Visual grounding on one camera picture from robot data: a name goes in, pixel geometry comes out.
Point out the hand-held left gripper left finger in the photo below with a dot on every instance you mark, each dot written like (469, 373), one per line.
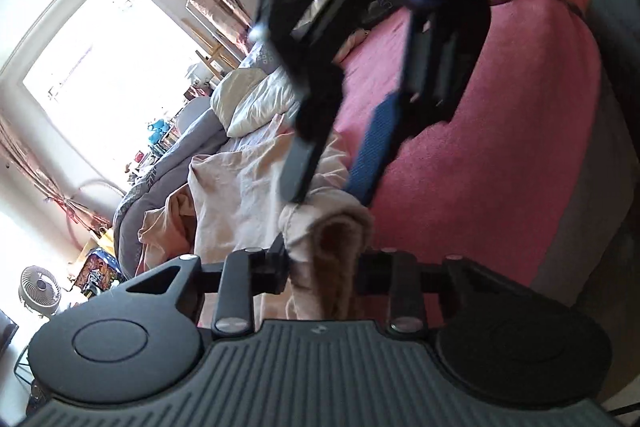
(270, 272)

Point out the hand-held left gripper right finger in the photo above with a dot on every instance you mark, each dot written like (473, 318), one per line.
(372, 277)

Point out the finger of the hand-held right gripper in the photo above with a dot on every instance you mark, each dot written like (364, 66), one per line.
(375, 147)
(312, 117)

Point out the beige pants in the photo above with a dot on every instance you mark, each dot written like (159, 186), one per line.
(240, 197)

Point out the peach pink garment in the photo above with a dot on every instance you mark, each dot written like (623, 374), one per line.
(165, 227)

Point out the cream duvet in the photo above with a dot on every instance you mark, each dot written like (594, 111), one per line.
(250, 107)

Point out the wooden chair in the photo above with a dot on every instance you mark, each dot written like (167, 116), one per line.
(217, 54)

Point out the pink blanket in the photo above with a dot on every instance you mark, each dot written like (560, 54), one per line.
(500, 132)

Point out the lavender grey quilt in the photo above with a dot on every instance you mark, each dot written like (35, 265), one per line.
(165, 167)

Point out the blue plastic item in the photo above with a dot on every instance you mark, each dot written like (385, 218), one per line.
(160, 131)

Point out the dark colourful printed box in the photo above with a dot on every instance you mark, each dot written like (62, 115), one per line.
(100, 272)

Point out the grey cloth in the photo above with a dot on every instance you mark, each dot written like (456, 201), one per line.
(585, 207)

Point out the white round fan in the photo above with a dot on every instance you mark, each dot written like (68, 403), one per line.
(39, 289)

